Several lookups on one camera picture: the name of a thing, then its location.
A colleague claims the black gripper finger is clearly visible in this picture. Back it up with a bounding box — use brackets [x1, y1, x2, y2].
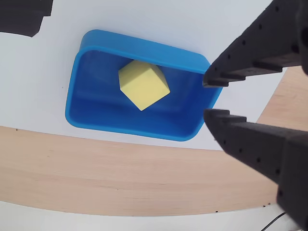
[203, 108, 308, 184]
[203, 0, 301, 88]

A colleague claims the yellow cube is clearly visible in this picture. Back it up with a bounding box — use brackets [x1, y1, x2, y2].
[118, 60, 171, 112]

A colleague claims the blue rectangular bin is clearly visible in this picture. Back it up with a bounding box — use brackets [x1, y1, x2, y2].
[64, 29, 224, 142]

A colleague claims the white rectangular board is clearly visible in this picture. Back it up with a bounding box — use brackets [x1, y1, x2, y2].
[0, 0, 289, 152]

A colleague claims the black tape patch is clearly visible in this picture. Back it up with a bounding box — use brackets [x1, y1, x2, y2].
[0, 0, 54, 38]

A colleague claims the thin black cable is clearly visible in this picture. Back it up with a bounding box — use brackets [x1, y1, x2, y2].
[260, 211, 287, 231]

